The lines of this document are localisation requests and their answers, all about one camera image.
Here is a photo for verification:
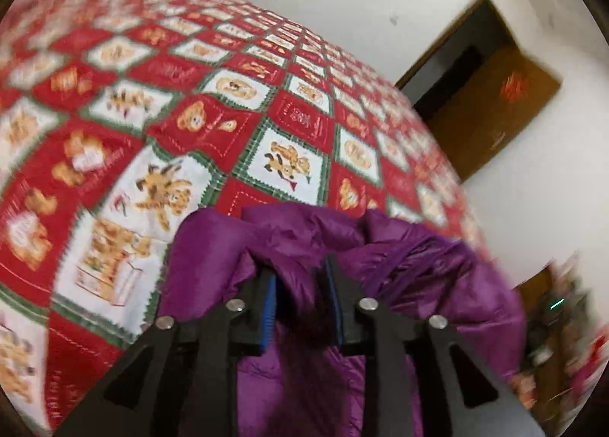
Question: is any brown wooden door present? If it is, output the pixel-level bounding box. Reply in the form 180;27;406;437
425;44;563;182

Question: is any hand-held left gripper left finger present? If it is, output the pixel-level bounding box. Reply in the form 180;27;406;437
52;270;278;437

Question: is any red bear printed bedspread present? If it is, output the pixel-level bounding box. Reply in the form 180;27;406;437
0;0;501;433

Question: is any red paper door decoration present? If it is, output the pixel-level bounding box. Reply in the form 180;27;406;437
499;72;532;105

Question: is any brown door frame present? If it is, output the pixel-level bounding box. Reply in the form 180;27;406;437
395;0;539;124

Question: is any purple puffer jacket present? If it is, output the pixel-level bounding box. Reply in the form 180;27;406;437
157;203;527;437

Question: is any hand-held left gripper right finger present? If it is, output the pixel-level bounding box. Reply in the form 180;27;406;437
324;253;549;437

